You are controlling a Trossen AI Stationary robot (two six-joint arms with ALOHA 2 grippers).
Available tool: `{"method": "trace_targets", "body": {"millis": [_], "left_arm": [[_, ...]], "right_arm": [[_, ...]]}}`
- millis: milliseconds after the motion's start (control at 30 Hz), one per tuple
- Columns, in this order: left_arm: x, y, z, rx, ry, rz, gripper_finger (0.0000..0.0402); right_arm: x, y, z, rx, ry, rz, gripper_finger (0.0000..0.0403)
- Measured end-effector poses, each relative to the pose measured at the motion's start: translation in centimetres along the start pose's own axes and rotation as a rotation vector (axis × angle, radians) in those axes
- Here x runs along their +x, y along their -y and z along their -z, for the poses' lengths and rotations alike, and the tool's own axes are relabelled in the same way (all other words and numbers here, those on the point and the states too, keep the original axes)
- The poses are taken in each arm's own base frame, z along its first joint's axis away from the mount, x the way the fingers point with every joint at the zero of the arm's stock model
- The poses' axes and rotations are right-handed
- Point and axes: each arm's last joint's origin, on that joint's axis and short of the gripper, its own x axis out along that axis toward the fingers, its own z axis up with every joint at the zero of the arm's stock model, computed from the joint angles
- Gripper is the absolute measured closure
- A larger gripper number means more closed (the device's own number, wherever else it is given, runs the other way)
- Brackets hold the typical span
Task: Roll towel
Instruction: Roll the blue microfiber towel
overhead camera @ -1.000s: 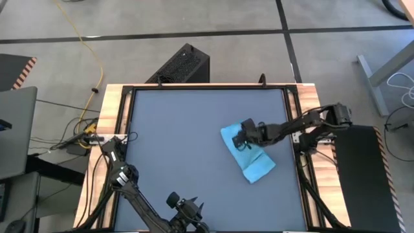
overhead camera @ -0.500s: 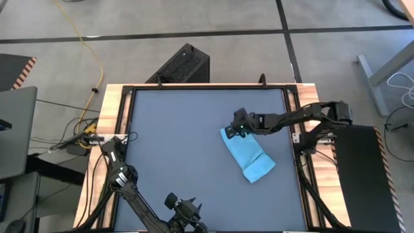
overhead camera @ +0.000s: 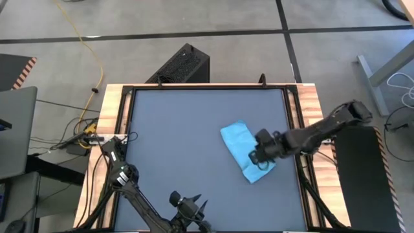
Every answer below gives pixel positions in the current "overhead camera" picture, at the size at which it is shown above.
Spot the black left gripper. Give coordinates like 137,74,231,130
177,194,209,224

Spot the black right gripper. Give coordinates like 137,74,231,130
248,132,297,172

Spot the light blue microfiber towel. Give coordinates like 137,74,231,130
219,119,277,184

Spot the black computer tower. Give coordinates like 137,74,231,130
144,43,211,84

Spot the grey desk leg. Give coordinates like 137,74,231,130
356,40,414,117

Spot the grey cabinet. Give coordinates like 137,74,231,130
0,171,41,224

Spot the black computer mouse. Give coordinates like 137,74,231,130
3,219,27,233

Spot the wooden desk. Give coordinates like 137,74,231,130
398,0,414,25

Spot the black hazard striped mat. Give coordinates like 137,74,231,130
0,53,38,91

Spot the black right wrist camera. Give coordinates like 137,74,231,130
254,128,276,150

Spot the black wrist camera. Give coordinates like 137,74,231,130
254,128,276,150
168,190,182,208

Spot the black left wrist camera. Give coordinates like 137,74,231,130
168,190,182,208

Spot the black cable bundle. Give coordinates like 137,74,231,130
76,151,119,231
296,155,349,231

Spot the black table frame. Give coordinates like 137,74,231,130
112,83,313,232

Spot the yellow cable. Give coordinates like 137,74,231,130
52,0,105,150

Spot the white cable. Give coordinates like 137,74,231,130
386,71,414,109

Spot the black hose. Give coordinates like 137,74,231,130
381,0,411,22

